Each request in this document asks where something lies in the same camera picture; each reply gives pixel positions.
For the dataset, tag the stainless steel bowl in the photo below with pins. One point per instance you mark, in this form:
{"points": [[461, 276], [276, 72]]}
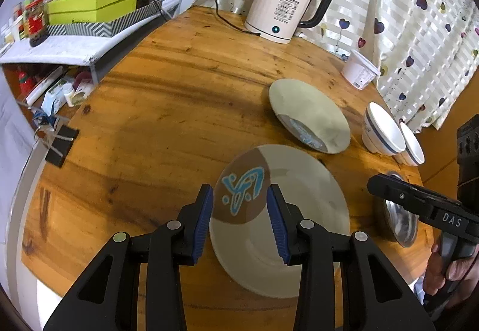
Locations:
{"points": [[400, 226]]}

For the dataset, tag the white shelf riser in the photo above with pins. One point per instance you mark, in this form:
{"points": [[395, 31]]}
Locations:
{"points": [[56, 50]]}

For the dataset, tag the person's right hand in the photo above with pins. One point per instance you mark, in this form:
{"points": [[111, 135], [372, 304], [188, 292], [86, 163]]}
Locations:
{"points": [[434, 275]]}

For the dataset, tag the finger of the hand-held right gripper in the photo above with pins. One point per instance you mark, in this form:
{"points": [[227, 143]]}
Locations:
{"points": [[396, 194]]}

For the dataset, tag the white curtain with heart print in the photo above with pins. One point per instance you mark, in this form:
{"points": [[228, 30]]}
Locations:
{"points": [[393, 16]]}

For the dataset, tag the grey plate with blue pattern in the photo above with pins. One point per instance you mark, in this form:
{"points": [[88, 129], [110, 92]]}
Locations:
{"points": [[307, 102], [310, 203]]}

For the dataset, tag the white electric kettle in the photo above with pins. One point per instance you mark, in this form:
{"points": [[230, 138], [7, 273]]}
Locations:
{"points": [[277, 5]]}

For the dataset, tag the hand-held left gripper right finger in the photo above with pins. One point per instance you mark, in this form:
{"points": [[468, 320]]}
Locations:
{"points": [[277, 226]]}

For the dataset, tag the red labelled jar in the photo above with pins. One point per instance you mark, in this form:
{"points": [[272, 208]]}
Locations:
{"points": [[35, 18]]}

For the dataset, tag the white plastic tub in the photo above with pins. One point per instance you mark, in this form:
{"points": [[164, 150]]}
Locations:
{"points": [[357, 73]]}

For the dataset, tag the chevron patterned box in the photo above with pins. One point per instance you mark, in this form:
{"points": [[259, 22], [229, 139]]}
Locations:
{"points": [[93, 30]]}

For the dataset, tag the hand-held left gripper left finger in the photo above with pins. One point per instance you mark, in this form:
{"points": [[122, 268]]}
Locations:
{"points": [[202, 226]]}

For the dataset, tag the white carton box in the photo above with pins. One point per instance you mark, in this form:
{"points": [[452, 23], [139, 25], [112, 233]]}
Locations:
{"points": [[52, 97]]}

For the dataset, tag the small white bottle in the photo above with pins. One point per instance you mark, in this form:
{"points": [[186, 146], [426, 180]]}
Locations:
{"points": [[69, 97]]}

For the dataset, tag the light green box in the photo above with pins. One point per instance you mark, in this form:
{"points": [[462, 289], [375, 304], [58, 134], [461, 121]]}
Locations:
{"points": [[93, 9]]}

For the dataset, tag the white bowl with blue stripes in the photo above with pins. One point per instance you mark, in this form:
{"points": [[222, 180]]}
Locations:
{"points": [[413, 149], [381, 125]]}

